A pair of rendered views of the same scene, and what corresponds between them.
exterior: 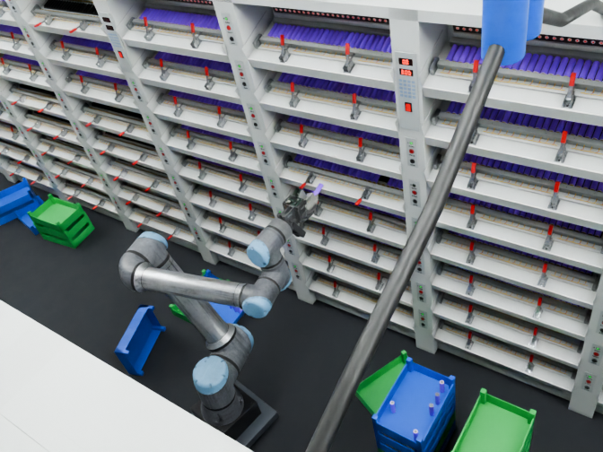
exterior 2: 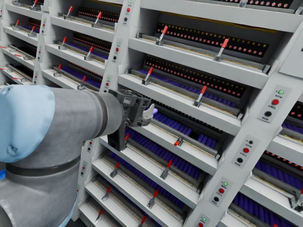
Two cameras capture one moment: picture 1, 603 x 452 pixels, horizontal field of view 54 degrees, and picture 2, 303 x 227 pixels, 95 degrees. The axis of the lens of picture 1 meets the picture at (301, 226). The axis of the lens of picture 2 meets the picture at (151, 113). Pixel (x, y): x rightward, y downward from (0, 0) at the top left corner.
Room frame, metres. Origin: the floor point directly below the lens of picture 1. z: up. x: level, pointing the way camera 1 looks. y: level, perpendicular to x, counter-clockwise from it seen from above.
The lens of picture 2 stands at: (1.27, 0.08, 1.13)
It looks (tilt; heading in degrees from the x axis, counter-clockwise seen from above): 14 degrees down; 340
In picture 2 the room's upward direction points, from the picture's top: 21 degrees clockwise
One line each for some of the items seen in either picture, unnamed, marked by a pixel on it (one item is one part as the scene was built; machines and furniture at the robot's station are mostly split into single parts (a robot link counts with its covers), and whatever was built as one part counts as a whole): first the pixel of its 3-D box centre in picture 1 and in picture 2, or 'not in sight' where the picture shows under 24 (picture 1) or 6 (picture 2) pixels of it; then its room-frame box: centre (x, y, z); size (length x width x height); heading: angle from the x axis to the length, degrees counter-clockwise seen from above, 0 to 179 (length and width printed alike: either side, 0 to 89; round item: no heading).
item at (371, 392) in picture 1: (392, 386); not in sight; (1.43, -0.23, 0.04); 0.30 x 0.20 x 0.08; 113
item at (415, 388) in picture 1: (414, 402); not in sight; (1.15, -0.26, 0.36); 0.30 x 0.20 x 0.08; 136
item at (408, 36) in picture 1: (428, 206); (224, 172); (1.67, -0.50, 0.85); 0.20 x 0.09 x 1.70; 137
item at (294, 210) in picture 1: (292, 214); (125, 109); (1.62, 0.02, 1.03); 0.12 x 0.08 x 0.09; 137
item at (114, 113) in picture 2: (278, 230); (98, 113); (1.56, 0.08, 1.02); 0.10 x 0.05 x 0.09; 47
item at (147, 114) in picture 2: (312, 199); (149, 111); (1.68, -0.06, 1.02); 0.09 x 0.03 x 0.06; 132
